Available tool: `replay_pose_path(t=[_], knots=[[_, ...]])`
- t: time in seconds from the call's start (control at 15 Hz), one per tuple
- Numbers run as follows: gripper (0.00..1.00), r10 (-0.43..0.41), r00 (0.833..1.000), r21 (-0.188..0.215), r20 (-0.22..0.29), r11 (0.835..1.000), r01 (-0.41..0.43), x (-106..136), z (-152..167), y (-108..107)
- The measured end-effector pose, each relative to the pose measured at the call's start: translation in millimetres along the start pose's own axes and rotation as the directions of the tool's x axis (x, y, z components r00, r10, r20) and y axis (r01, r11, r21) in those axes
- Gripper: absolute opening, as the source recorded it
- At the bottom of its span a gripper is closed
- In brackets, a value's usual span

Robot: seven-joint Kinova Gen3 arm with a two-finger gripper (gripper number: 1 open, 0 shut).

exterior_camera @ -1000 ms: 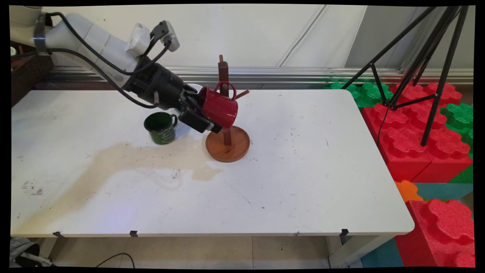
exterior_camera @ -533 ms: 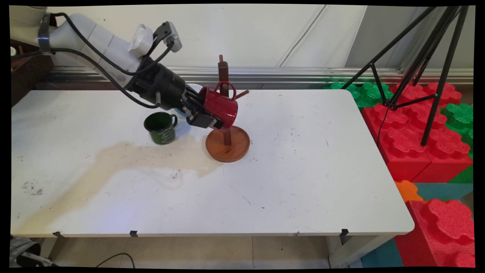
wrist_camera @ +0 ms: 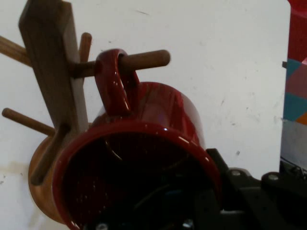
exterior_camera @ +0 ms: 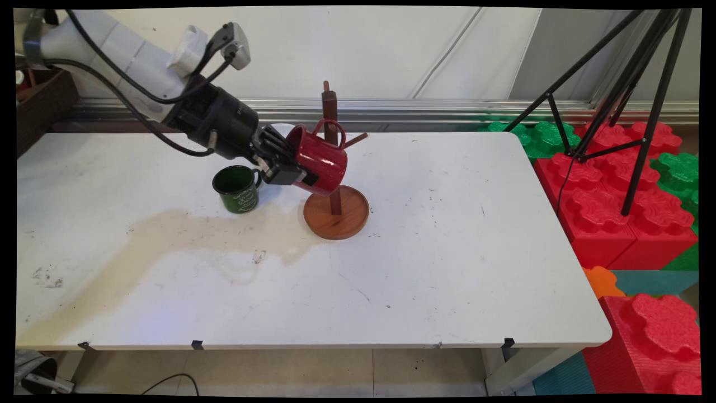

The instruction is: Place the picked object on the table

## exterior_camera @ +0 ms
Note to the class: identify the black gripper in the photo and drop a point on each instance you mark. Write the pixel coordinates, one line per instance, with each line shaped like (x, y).
(221, 120)

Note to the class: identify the red enamel mug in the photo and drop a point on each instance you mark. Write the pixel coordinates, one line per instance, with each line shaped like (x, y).
(327, 162)

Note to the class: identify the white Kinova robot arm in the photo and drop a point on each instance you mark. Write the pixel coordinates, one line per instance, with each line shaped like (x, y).
(112, 50)

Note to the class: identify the white and blue bowl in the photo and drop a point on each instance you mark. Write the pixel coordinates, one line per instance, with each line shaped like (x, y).
(282, 128)

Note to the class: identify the dark green enamel mug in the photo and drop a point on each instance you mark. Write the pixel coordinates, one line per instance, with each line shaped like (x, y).
(238, 196)

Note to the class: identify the wooden mug tree stand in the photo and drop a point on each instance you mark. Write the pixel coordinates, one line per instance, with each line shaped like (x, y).
(335, 221)

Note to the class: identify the brown woven basket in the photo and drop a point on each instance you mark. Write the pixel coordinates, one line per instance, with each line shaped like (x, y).
(42, 106)

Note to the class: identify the green foam block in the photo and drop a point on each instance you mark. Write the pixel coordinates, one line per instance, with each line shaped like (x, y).
(679, 170)
(545, 137)

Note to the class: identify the white cup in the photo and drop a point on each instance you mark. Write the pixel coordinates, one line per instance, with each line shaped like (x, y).
(19, 77)

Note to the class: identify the grey metal equipment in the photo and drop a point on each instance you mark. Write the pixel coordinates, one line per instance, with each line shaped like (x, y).
(33, 372)

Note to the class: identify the orange foam block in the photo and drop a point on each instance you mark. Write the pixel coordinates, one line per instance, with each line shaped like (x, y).
(601, 282)

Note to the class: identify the teal foam block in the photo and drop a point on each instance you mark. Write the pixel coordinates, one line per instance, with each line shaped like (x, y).
(654, 282)
(565, 378)

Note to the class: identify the black tripod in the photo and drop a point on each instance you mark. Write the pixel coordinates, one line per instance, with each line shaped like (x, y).
(651, 129)

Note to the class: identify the large red foam block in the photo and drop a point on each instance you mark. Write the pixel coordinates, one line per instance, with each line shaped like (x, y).
(643, 347)

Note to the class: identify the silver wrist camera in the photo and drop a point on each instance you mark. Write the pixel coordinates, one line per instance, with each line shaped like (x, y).
(236, 47)

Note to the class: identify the white vented camera mount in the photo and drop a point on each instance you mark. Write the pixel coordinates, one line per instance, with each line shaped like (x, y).
(187, 50)

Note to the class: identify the aluminium wall rail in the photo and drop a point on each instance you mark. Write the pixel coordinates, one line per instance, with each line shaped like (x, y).
(447, 109)

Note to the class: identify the white table leg frame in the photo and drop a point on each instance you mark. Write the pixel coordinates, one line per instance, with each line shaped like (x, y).
(520, 369)

